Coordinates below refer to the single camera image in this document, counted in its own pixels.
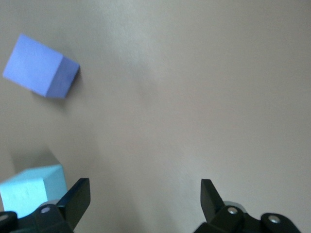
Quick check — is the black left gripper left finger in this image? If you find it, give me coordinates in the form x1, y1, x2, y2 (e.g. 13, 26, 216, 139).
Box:
0, 178, 91, 233

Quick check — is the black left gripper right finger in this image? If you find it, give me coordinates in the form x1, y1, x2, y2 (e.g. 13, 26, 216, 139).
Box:
193, 179, 301, 233

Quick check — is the blue foam cube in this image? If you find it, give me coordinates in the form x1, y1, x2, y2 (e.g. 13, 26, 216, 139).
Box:
0, 164, 68, 218

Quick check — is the purple foam cube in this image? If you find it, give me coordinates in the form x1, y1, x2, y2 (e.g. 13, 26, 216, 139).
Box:
2, 33, 81, 100

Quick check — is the brown table mat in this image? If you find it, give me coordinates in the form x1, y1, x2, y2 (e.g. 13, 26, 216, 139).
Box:
0, 0, 311, 233

